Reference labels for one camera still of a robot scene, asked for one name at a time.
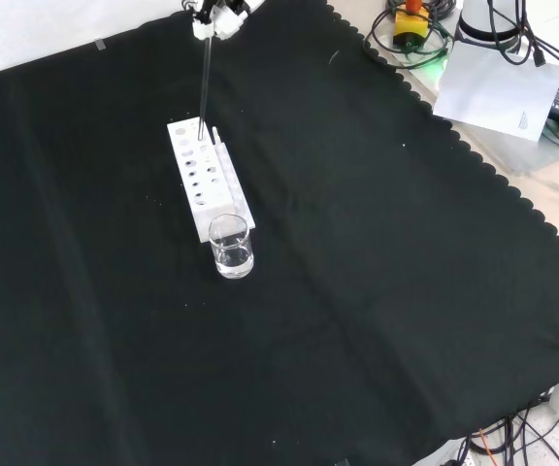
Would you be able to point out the yellow stop button box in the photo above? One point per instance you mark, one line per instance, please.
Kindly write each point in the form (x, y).
(411, 26)

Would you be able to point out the white paper sheet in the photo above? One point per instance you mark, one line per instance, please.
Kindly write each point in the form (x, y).
(498, 89)

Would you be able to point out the black bench cloth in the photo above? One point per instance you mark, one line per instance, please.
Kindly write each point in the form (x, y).
(357, 291)

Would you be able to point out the pale clear board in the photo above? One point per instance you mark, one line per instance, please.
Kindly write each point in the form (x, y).
(517, 153)

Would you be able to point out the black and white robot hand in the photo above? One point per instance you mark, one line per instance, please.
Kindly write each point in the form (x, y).
(221, 19)

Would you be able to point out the white test tube rack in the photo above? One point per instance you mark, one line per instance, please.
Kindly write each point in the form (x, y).
(197, 184)

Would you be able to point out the clear glass beaker with water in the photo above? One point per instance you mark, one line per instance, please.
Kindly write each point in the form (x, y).
(232, 255)

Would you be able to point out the clear tape strip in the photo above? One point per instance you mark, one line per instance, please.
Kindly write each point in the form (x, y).
(100, 44)
(342, 462)

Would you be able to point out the clear glass rod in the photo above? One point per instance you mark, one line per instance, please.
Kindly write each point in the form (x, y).
(205, 87)

